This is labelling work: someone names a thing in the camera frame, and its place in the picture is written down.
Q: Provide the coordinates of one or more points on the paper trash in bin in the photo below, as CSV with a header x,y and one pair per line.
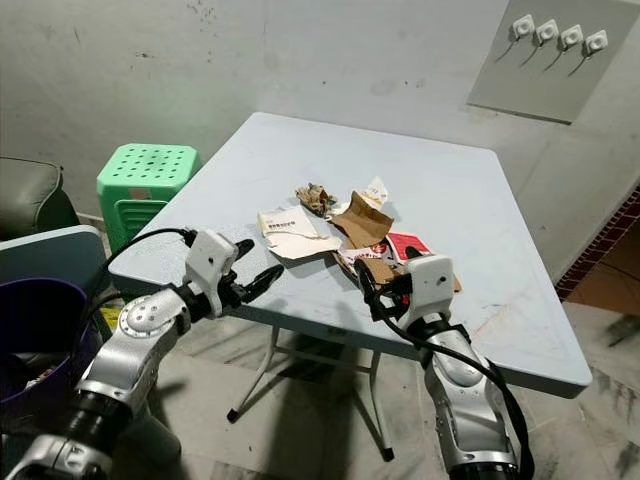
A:
x,y
46,376

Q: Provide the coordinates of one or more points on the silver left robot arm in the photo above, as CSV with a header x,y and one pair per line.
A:
x,y
135,335

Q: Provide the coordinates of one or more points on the grey sofa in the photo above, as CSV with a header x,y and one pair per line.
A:
x,y
30,195

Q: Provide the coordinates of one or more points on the yellow item on floor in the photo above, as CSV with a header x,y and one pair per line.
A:
x,y
110,318

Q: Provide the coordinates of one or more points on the grey wall panel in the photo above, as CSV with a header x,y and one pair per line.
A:
x,y
530,85

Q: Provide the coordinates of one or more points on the purple rubbish bin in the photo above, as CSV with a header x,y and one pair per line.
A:
x,y
25,320

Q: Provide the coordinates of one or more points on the white wall hook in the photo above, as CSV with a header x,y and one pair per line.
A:
x,y
572,37
597,42
547,32
523,26

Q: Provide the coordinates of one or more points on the grey-blue chair seat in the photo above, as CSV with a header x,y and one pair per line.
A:
x,y
50,255

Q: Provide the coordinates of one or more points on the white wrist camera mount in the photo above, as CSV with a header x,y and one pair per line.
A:
x,y
210,262
430,288

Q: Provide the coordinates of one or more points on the white paper bag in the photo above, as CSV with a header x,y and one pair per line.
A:
x,y
295,232

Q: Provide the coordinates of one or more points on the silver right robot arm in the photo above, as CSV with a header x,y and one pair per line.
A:
x,y
465,400

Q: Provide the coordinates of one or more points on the light blue folding table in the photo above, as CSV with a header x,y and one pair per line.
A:
x,y
480,200

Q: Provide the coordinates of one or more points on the green plastic stool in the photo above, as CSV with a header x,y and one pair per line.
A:
x,y
145,172

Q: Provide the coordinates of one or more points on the small white paper scrap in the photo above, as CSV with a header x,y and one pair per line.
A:
x,y
377,191

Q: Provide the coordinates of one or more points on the flat brown cardboard piece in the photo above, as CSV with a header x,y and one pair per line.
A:
x,y
385,270

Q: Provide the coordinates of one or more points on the crumpled brown paper ball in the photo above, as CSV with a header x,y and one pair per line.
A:
x,y
315,198

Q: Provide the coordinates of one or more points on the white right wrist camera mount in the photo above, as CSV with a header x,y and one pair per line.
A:
x,y
430,288

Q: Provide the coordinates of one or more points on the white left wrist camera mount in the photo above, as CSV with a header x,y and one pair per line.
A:
x,y
210,262

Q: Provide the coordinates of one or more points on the brown paper bag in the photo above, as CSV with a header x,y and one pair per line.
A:
x,y
363,218

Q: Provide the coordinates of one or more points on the red and white wrapper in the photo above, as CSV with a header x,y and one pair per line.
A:
x,y
408,243

